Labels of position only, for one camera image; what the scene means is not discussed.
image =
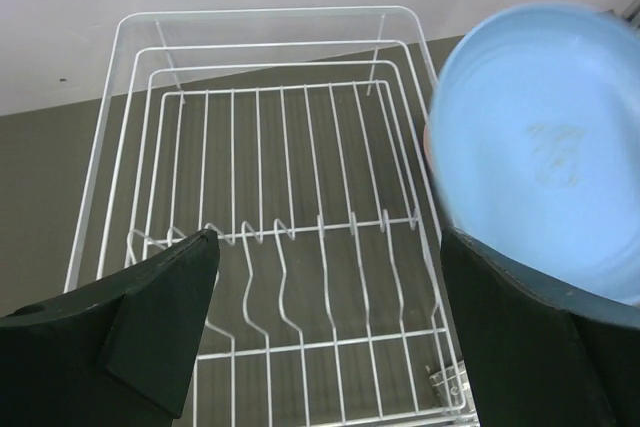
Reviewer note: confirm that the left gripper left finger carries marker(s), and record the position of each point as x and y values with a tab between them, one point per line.
119	351

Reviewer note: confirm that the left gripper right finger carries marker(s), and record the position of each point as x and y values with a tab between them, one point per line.
539	351

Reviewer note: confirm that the blue plate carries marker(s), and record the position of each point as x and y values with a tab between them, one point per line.
534	140

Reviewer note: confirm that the pink plate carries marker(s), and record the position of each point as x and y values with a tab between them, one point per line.
427	146

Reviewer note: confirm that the white wire dish rack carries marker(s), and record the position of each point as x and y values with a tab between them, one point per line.
295	135

